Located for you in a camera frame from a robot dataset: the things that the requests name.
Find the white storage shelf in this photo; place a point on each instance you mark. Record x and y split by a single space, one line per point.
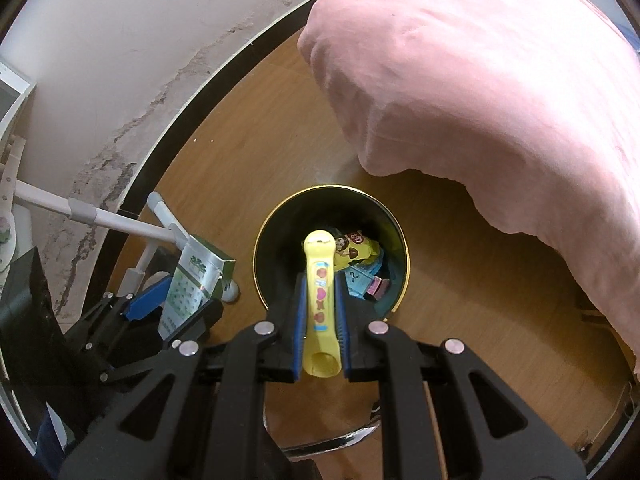
12 90

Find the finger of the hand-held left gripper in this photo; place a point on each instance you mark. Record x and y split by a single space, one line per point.
147 300
200 317

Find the black gold-rimmed trash bin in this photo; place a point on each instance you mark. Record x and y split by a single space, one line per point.
290 240

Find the pink printed box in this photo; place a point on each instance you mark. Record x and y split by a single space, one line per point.
377 287

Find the white metal tube frame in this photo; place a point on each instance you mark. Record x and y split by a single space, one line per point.
100 216

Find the blue cloth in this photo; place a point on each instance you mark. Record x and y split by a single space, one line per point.
52 440

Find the light blue box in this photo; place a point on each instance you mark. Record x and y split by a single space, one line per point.
357 280

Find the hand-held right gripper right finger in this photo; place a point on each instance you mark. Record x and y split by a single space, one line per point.
341 310

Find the yellow snack box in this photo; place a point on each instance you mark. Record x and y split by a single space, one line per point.
357 252

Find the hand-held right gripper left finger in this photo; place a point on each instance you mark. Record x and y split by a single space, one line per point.
300 310

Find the beige wooden slat frame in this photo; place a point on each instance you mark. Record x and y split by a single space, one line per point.
10 180

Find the mint green white carton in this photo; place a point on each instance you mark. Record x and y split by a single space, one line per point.
187 290

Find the pink blanket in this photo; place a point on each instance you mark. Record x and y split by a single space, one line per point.
475 85

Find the chrome chair base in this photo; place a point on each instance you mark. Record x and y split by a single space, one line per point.
350 439

